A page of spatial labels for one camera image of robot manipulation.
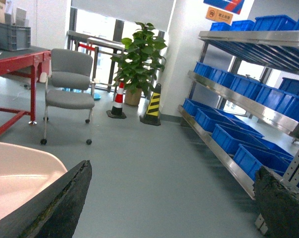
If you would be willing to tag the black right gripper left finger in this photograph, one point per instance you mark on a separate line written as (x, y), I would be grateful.
(55, 211)

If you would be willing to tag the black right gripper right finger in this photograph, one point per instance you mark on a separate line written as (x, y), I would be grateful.
(278, 203)

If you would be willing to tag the beige plastic dustpan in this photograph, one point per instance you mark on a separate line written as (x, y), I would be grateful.
(25, 172)

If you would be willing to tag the steel roller shelf rack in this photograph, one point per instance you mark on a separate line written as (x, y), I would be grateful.
(238, 149)

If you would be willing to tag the red white traffic cone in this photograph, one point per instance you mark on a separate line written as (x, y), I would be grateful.
(116, 111)

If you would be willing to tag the grey office chair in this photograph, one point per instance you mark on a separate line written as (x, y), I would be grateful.
(70, 75)

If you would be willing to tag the yellow black traffic cone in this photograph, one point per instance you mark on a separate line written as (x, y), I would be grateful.
(151, 115)

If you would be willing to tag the green potted plant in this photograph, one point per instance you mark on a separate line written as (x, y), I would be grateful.
(139, 63)

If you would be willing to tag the grey plastic crate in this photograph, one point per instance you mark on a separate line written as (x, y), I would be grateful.
(14, 38)

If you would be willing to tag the red table frame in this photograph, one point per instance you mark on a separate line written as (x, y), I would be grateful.
(24, 66)

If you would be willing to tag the orange wall sign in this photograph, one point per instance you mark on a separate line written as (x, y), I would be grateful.
(219, 15)

